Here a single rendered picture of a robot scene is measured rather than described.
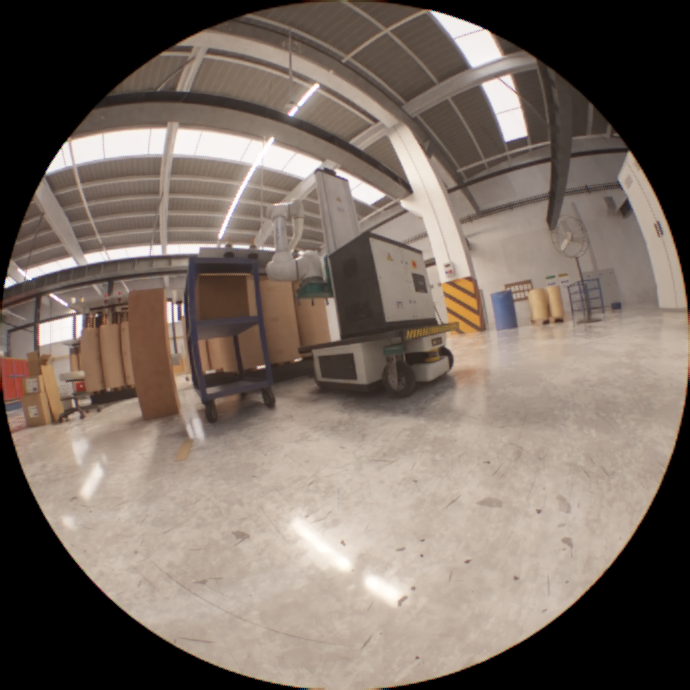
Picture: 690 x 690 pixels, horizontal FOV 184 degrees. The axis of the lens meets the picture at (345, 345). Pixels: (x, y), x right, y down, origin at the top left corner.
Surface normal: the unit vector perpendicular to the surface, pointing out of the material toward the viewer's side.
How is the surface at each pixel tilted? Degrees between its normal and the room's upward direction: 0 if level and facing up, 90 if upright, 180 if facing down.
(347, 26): 174
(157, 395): 90
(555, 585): 0
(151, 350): 90
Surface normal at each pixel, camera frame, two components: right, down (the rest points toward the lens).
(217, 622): -0.16, -0.99
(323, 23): 0.22, 0.97
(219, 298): 0.68, -0.10
